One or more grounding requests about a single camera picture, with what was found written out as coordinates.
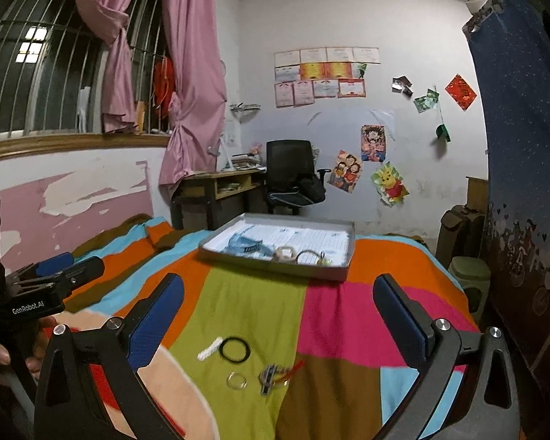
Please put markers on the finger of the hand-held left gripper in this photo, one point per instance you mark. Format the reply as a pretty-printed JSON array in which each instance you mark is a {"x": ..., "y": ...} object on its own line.
[
  {"x": 55, "y": 261},
  {"x": 80, "y": 271}
]

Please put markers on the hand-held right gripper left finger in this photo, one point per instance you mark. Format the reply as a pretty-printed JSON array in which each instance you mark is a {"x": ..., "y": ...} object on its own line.
[{"x": 158, "y": 318}]

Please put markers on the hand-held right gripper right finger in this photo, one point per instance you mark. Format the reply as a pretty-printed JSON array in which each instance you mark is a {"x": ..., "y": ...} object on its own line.
[{"x": 396, "y": 323}]

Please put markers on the grey cardboard box tray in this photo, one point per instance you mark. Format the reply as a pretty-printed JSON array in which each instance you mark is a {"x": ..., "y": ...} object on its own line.
[{"x": 279, "y": 270}]

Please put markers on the green plastic stool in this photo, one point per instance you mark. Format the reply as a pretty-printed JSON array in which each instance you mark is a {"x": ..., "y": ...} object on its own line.
[{"x": 470, "y": 275}]

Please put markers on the small yellow-green charm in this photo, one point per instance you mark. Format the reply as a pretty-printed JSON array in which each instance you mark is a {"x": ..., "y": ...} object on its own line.
[{"x": 325, "y": 262}]

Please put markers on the colourful patchwork blanket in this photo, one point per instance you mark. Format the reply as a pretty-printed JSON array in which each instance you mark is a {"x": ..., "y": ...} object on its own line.
[{"x": 256, "y": 311}]

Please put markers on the brown suitcase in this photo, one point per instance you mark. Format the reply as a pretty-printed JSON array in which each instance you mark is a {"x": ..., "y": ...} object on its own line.
[{"x": 460, "y": 233}]

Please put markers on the blue ribbon wristband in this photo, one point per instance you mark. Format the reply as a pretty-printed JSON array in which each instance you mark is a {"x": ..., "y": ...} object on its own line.
[{"x": 245, "y": 244}]

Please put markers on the wooden window sill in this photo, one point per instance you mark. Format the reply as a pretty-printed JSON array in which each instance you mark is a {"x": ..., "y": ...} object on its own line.
[{"x": 50, "y": 144}]

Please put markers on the yellow bear picture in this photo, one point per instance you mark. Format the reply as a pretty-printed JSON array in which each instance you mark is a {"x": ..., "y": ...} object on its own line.
[{"x": 391, "y": 184}]

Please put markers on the wooden desk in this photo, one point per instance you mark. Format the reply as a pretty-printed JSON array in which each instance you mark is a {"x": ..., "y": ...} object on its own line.
[{"x": 197, "y": 181}]

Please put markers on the wooden cabinet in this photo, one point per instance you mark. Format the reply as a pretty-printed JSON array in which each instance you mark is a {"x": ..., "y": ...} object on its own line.
[{"x": 477, "y": 192}]

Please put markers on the white bottle at window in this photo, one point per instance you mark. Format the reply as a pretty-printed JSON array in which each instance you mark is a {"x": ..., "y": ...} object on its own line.
[{"x": 83, "y": 110}]

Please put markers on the black bag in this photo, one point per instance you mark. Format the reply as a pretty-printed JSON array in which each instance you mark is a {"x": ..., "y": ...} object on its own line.
[{"x": 312, "y": 189}]

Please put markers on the cartoon family picture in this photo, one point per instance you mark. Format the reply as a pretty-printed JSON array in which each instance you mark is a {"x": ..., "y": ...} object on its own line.
[{"x": 346, "y": 172}]

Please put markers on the white desk lamp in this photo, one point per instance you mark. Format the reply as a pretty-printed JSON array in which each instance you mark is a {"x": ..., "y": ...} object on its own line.
[{"x": 224, "y": 156}]

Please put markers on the metal window grille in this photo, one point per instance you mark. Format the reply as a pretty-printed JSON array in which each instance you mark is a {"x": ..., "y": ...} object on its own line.
[{"x": 41, "y": 82}]

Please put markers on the stack of books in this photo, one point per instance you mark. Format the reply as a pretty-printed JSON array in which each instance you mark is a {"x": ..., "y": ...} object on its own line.
[{"x": 245, "y": 161}]

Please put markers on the anime character poster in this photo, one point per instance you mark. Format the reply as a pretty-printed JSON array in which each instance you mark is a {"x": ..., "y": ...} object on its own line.
[{"x": 374, "y": 143}]

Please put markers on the pink toy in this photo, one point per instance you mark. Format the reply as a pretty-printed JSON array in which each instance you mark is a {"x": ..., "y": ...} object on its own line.
[{"x": 255, "y": 149}]

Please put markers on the green cap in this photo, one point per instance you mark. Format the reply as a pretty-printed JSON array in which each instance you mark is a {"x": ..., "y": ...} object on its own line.
[{"x": 442, "y": 133}]

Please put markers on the black office chair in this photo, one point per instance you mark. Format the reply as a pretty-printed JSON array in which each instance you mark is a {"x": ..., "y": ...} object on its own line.
[{"x": 286, "y": 158}]

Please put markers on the red hanging bundle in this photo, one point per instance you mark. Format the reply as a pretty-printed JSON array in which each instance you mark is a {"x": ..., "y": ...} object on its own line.
[{"x": 162, "y": 85}]

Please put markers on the blue starry curtain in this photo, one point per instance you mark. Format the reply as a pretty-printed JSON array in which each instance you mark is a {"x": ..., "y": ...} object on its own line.
[{"x": 522, "y": 146}]

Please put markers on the pink knotted curtain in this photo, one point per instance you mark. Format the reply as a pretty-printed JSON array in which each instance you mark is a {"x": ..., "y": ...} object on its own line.
[
  {"x": 103, "y": 9},
  {"x": 195, "y": 78}
]

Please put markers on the red diamond paper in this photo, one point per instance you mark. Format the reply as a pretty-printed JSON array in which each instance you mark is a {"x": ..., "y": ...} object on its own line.
[{"x": 460, "y": 91}]

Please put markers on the green wall picture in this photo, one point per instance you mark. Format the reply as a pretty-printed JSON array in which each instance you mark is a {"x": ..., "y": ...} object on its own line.
[{"x": 426, "y": 100}]

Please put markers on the metal wall rack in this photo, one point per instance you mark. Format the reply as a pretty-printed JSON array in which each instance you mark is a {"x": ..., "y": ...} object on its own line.
[{"x": 245, "y": 107}]

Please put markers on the dark wall photos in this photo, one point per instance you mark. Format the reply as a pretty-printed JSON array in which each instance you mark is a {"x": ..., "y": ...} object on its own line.
[{"x": 402, "y": 86}]

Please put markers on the group of wall certificates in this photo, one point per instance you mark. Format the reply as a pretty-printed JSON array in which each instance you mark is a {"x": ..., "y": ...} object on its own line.
[{"x": 323, "y": 75}]

